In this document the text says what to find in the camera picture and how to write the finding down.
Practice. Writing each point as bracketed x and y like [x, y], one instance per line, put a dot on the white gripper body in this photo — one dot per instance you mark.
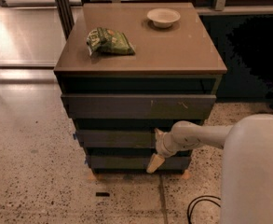
[166, 145]

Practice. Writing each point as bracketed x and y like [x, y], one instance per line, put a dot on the grey drawer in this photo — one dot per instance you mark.
[138, 106]
[116, 139]
[135, 163]

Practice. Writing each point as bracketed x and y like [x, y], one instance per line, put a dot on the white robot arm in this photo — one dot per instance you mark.
[247, 167]

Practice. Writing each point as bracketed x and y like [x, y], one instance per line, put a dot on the grey bottom drawer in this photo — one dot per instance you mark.
[135, 163]

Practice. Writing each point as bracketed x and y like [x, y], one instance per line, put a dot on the brown drawer cabinet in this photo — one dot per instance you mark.
[178, 60]

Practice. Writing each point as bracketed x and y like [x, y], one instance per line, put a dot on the grey top drawer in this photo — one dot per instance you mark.
[138, 106]

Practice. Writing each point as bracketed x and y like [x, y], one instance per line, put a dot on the black floor tape mark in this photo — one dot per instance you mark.
[102, 194]

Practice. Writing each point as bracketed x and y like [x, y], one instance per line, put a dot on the green snack bag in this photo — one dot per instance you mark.
[104, 40]

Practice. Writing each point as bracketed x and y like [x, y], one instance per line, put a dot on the white bowl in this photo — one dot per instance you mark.
[163, 17]

